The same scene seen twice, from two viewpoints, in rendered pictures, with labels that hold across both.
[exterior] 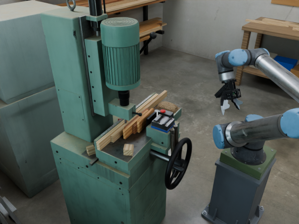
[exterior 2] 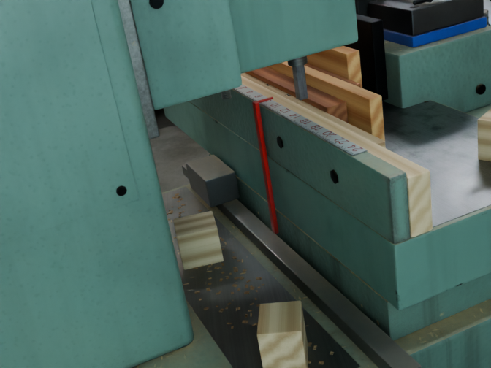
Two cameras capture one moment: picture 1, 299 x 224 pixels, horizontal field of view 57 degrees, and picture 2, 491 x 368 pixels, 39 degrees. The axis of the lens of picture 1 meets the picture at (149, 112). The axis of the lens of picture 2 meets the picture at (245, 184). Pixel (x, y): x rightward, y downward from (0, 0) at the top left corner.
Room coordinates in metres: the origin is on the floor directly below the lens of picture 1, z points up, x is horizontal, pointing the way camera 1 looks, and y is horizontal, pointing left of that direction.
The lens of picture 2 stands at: (0.90, 0.69, 1.17)
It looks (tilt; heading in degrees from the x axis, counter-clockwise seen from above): 25 degrees down; 309
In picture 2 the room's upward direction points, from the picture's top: 10 degrees counter-clockwise
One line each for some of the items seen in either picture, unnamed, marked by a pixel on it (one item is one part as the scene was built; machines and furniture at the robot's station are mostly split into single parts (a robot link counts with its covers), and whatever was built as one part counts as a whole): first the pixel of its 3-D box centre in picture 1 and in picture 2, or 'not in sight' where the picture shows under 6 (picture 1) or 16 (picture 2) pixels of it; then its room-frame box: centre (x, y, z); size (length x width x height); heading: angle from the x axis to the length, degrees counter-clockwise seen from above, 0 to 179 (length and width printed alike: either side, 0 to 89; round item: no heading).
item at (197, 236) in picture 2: not in sight; (198, 239); (1.34, 0.22, 0.82); 0.04 x 0.04 x 0.04; 45
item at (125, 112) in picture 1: (122, 110); (272, 25); (1.27, 0.15, 1.03); 0.14 x 0.07 x 0.09; 58
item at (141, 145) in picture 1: (150, 132); (356, 122); (1.27, 0.00, 0.87); 0.61 x 0.30 x 0.06; 148
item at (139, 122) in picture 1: (145, 120); (318, 72); (1.30, 0.02, 0.94); 0.16 x 0.02 x 0.08; 148
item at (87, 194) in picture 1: (115, 188); not in sight; (1.31, 0.24, 0.36); 0.58 x 0.45 x 0.71; 58
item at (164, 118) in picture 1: (164, 119); (410, 6); (1.23, -0.08, 0.99); 0.13 x 0.11 x 0.06; 148
